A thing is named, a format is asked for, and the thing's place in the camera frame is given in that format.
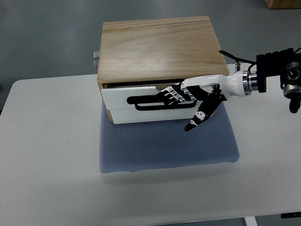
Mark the brown cardboard box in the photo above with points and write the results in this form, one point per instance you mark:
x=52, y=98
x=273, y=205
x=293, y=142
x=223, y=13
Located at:
x=283, y=4

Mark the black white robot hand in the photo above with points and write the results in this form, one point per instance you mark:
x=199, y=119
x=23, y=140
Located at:
x=210, y=90

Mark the metal table clamp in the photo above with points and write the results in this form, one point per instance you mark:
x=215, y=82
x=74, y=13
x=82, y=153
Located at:
x=96, y=59

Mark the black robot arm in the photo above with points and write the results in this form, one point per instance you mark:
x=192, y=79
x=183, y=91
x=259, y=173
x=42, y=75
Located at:
x=287, y=65

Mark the white table leg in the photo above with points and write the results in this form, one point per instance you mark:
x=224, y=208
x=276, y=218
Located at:
x=250, y=221

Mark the blue-grey foam cushion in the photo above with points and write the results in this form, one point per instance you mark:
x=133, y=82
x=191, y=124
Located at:
x=165, y=144

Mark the wooden drawer cabinet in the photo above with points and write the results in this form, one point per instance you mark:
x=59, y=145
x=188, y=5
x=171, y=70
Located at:
x=158, y=52

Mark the black table control panel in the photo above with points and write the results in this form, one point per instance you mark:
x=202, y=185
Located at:
x=291, y=215

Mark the black drawer handle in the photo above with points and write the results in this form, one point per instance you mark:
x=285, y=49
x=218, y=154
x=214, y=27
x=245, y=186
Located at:
x=151, y=103

